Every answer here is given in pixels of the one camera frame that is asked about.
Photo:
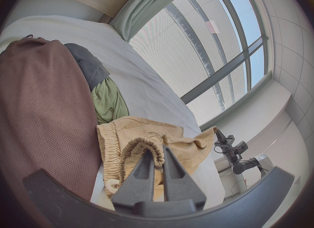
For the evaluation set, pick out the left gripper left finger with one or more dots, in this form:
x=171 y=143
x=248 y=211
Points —
x=137 y=187

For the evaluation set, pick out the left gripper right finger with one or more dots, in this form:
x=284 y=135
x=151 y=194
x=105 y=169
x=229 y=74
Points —
x=181 y=187

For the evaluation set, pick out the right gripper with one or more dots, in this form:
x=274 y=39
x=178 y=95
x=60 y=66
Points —
x=227 y=143

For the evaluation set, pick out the tan shorts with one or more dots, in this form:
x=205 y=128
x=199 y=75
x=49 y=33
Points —
x=176 y=153

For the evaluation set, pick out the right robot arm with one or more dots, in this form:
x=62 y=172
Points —
x=239 y=168

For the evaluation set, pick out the bed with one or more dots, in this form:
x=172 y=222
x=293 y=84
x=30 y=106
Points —
x=147 y=74

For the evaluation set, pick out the green garment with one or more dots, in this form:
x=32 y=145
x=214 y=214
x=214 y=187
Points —
x=108 y=104

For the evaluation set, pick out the window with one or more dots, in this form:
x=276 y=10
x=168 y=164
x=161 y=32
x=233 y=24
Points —
x=196 y=50

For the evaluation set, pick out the brown garment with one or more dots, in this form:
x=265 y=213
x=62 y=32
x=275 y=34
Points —
x=44 y=111

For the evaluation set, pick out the black garment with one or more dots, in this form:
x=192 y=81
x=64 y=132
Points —
x=88 y=67

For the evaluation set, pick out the pale green curtain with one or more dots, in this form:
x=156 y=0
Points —
x=137 y=13

